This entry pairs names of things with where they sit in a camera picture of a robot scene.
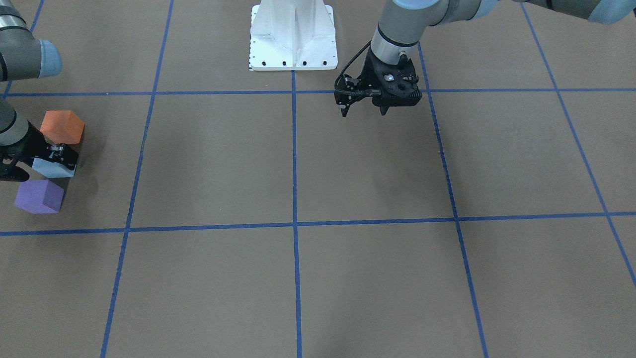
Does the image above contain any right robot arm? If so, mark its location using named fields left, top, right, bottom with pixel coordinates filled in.
left=0, top=0, right=78, bottom=182

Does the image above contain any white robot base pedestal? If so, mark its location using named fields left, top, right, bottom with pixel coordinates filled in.
left=248, top=0, right=338, bottom=71

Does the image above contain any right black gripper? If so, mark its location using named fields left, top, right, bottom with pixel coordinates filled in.
left=0, top=124, right=79, bottom=182

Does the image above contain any light blue foam block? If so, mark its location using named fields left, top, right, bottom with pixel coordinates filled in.
left=31, top=158, right=75, bottom=179

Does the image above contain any orange foam block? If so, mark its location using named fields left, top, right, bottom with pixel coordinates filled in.
left=39, top=110, right=85, bottom=144

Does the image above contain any purple foam block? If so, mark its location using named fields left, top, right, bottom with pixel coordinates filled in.
left=14, top=179, right=65, bottom=214

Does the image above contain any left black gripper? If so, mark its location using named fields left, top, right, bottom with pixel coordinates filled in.
left=339, top=50, right=422, bottom=117

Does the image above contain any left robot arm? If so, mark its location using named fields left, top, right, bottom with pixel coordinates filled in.
left=333, top=0, right=497, bottom=116

